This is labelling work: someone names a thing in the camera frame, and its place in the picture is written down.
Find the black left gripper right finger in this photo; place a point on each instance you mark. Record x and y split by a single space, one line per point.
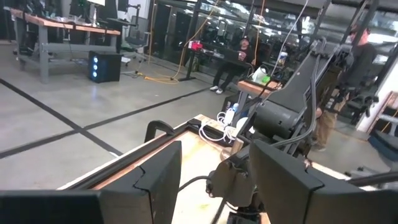
289 196

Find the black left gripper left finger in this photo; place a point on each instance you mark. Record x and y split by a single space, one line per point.
133 199

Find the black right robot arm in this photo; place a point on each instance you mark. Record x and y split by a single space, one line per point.
295 93

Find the black table clamp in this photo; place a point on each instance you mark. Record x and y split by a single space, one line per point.
152 126

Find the small wooden table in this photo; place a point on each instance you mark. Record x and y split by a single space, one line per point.
252 88

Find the dark blue chair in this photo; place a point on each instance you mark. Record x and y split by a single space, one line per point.
385 144

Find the white jug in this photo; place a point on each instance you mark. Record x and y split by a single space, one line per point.
258 74

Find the black standing desk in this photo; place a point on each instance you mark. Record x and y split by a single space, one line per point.
190 65

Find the person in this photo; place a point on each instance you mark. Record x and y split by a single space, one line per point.
360 62
247 54

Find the black computer tower blue lights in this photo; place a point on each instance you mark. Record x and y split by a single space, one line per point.
107 67

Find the red box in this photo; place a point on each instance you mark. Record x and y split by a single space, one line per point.
196 46

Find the wood-top grey workbench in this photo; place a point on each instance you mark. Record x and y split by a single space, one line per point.
62 24

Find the black aluminium table frame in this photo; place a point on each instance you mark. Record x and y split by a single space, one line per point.
124 161

